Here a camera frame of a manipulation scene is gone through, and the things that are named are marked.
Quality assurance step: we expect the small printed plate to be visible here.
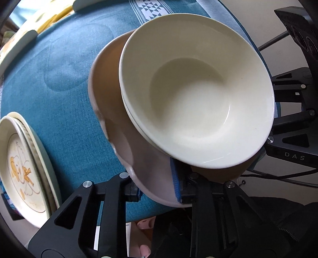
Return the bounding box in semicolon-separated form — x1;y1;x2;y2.
0;119;49;215

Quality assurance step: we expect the light blue mat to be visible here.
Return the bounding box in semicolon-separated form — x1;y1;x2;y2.
196;0;250;42

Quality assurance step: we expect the black cable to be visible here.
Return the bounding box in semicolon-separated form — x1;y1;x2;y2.
241;167;318;188

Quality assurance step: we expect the pink bowl with handles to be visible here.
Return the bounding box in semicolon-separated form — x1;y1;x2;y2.
88;31;264;207

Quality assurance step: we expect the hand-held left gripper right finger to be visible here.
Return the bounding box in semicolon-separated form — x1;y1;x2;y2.
170;158;296;258

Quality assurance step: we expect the floral blanket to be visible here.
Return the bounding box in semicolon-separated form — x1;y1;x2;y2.
0;0;75;67

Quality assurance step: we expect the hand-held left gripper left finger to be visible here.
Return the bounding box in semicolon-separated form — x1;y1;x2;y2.
28;172;143;258

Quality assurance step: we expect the cream bowl with print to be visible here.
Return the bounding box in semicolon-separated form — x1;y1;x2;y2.
119;13;276;168

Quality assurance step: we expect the white box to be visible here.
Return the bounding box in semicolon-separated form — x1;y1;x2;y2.
125;223;131;258

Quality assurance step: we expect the cream plate with yellow ring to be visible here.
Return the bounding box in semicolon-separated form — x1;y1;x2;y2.
0;112;62;229

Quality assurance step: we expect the large white plate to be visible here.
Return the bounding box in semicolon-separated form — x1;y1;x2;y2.
14;118;59;217

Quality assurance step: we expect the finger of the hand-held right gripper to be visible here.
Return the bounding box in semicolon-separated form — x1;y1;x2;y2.
272;109;318;136
270;67;318;110

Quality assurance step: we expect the black stand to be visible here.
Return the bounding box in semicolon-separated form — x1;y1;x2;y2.
258;7;318;68

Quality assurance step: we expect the pink slipper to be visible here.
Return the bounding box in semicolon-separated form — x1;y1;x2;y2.
136;216;156;258

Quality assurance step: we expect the blue patterned tablecloth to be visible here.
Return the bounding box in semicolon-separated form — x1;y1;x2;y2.
0;0;251;221

